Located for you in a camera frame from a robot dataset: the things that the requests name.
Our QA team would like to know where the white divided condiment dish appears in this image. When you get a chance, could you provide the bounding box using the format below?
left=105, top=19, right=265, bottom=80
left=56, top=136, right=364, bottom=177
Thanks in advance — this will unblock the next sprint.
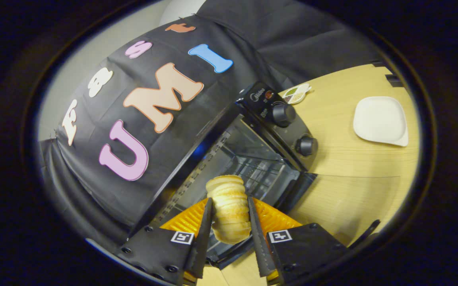
left=283, top=83, right=313, bottom=105

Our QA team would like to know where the black angled stand leg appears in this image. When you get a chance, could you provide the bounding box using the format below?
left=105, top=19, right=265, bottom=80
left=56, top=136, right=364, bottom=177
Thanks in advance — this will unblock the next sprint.
left=348, top=220, right=381, bottom=249

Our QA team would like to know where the ridged bread roll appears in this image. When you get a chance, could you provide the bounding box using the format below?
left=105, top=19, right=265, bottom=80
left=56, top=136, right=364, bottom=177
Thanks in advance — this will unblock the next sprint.
left=206, top=175, right=252, bottom=245

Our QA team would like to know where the black toaster oven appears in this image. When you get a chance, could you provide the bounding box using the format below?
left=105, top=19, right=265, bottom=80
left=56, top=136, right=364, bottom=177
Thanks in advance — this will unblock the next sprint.
left=130, top=81, right=319, bottom=271

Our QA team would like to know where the white square plate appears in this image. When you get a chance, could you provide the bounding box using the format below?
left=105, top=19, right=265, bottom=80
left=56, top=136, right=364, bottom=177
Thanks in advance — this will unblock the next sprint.
left=353, top=96, right=409, bottom=147

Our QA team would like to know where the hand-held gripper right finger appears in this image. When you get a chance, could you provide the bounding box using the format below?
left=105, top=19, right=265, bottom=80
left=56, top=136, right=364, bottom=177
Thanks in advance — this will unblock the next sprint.
left=247, top=195, right=349, bottom=284

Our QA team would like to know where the black backdrop cloth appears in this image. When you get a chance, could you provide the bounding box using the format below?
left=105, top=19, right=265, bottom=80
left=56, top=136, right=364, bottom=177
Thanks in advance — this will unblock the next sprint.
left=38, top=0, right=384, bottom=243

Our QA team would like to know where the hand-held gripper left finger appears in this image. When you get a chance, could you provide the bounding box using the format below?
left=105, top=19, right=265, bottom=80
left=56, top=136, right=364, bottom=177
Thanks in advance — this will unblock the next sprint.
left=116, top=197, right=214, bottom=286

